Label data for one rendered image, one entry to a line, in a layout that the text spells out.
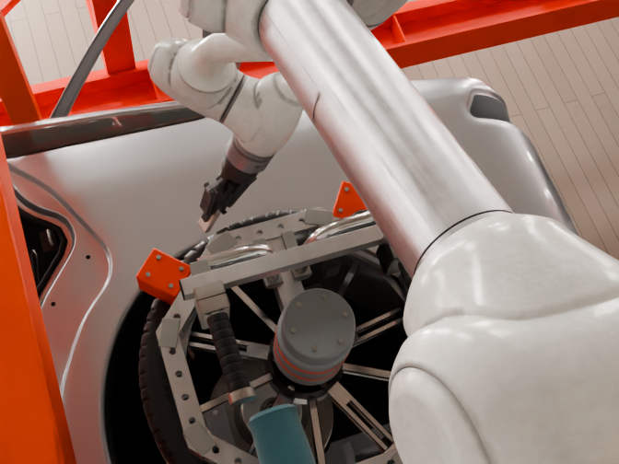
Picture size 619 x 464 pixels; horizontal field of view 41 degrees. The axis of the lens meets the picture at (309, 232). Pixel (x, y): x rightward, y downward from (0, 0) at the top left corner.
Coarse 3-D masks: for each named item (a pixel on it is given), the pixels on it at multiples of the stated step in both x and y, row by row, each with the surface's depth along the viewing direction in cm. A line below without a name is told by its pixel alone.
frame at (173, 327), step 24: (288, 216) 165; (312, 216) 165; (216, 240) 161; (240, 240) 162; (168, 312) 154; (192, 312) 156; (168, 336) 152; (168, 360) 151; (192, 384) 149; (192, 408) 148; (192, 432) 146; (216, 456) 145; (240, 456) 145; (384, 456) 148
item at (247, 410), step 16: (256, 368) 212; (224, 384) 209; (320, 384) 212; (256, 400) 204; (320, 400) 210; (240, 416) 206; (304, 416) 208; (320, 416) 209; (240, 432) 205; (240, 448) 203
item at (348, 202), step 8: (344, 184) 169; (344, 192) 168; (352, 192) 168; (336, 200) 167; (344, 200) 167; (352, 200) 168; (360, 200) 168; (336, 208) 167; (344, 208) 167; (352, 208) 167; (360, 208) 167; (336, 216) 166; (344, 216) 166
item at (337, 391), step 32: (352, 256) 172; (256, 288) 189; (352, 288) 186; (384, 288) 174; (384, 320) 170; (192, 352) 174; (256, 352) 164; (256, 384) 161; (288, 384) 166; (352, 416) 160; (320, 448) 157; (384, 448) 159
